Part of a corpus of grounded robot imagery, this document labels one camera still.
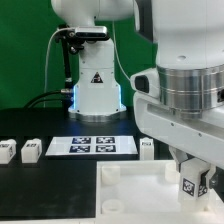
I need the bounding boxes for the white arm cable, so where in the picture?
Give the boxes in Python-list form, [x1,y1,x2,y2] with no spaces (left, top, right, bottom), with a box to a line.
[112,21,132,83]

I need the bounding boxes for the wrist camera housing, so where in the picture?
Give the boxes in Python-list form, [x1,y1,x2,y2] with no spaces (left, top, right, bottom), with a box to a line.
[130,68,160,98]

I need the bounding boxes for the white square tabletop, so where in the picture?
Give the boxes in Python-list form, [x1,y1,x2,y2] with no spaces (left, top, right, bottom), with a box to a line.
[96,160,224,224]

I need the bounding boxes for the black camera stand pole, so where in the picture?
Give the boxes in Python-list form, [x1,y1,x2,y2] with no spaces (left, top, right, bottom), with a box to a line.
[55,24,84,115]

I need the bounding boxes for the white marker plate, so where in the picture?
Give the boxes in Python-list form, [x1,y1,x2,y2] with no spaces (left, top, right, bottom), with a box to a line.
[46,136,137,156]

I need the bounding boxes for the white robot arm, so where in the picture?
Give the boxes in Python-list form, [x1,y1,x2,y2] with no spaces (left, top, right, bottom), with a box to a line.
[51,0,224,198]

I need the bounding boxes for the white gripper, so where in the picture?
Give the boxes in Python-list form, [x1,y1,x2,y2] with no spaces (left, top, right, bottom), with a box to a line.
[133,92,224,195]

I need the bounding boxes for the white camera cable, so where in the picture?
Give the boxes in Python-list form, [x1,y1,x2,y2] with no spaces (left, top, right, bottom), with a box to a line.
[43,27,72,108]

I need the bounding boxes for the black camera on stand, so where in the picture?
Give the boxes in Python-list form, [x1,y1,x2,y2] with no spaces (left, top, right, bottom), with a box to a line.
[69,26,108,40]

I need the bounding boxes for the black base cables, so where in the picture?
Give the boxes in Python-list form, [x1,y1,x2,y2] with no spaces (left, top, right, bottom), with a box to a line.
[23,89,74,109]

